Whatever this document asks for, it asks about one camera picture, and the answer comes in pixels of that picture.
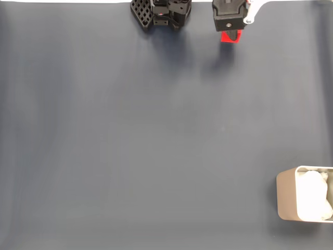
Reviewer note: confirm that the beige box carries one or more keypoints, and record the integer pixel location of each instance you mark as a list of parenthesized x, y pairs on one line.
[(286, 195)]

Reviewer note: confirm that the red cube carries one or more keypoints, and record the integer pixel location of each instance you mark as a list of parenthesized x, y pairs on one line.
[(223, 38)]

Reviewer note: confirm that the white crumpled tissue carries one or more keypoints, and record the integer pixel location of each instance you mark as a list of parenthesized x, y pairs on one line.
[(312, 195)]

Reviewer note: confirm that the white camera board mount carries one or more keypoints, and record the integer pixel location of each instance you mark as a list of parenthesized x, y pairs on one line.
[(251, 15)]

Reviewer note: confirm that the blue-grey table mat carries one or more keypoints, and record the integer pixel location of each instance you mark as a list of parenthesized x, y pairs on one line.
[(104, 130)]

